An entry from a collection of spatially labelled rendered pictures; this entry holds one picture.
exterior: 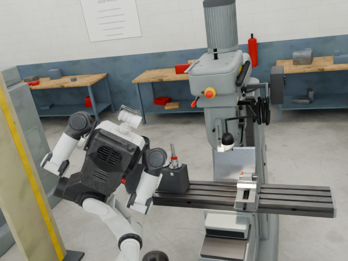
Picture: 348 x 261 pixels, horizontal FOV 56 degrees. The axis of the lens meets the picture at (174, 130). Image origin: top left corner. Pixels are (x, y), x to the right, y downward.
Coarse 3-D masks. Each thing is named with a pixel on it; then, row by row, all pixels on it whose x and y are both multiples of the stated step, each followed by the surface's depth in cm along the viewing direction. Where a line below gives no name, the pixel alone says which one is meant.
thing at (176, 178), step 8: (168, 168) 233; (176, 168) 229; (184, 168) 232; (168, 176) 232; (176, 176) 228; (184, 176) 233; (160, 184) 240; (168, 184) 236; (176, 184) 232; (184, 184) 234; (176, 192) 235
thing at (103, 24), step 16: (80, 0) 649; (96, 0) 639; (112, 0) 630; (128, 0) 620; (96, 16) 653; (112, 16) 643; (128, 16) 634; (96, 32) 668; (112, 32) 658; (128, 32) 647
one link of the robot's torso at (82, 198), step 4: (84, 192) 176; (88, 192) 177; (92, 192) 178; (80, 196) 176; (84, 196) 176; (88, 196) 176; (92, 196) 176; (96, 196) 176; (100, 196) 178; (104, 196) 181; (80, 200) 176; (100, 200) 178; (80, 204) 177
